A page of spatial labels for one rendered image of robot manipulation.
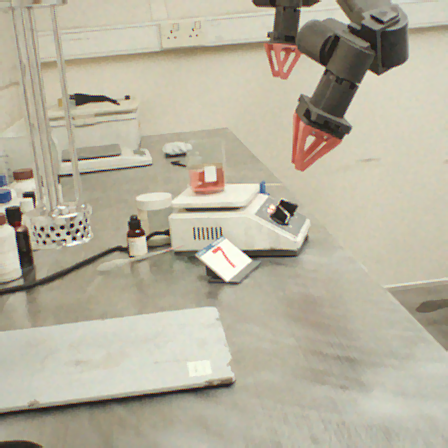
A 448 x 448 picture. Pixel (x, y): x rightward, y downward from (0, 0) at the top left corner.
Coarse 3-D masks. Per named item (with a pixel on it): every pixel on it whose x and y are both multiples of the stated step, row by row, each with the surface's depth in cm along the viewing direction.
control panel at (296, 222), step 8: (272, 200) 120; (264, 208) 115; (256, 216) 110; (264, 216) 112; (296, 216) 118; (304, 216) 120; (280, 224) 111; (288, 224) 113; (296, 224) 115; (296, 232) 111
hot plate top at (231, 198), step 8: (248, 184) 121; (256, 184) 120; (184, 192) 119; (232, 192) 116; (240, 192) 116; (248, 192) 115; (256, 192) 118; (176, 200) 114; (184, 200) 114; (192, 200) 113; (200, 200) 113; (208, 200) 112; (216, 200) 112; (224, 200) 111; (232, 200) 111; (240, 200) 111; (248, 200) 112; (176, 208) 113
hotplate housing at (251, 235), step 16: (192, 208) 114; (208, 208) 114; (224, 208) 113; (240, 208) 113; (256, 208) 113; (176, 224) 113; (192, 224) 113; (208, 224) 112; (224, 224) 111; (240, 224) 111; (256, 224) 110; (272, 224) 110; (304, 224) 118; (176, 240) 114; (192, 240) 113; (208, 240) 113; (240, 240) 111; (256, 240) 111; (272, 240) 110; (288, 240) 110
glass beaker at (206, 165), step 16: (192, 144) 118; (208, 144) 119; (192, 160) 114; (208, 160) 113; (224, 160) 116; (192, 176) 115; (208, 176) 114; (224, 176) 116; (192, 192) 116; (208, 192) 115; (224, 192) 116
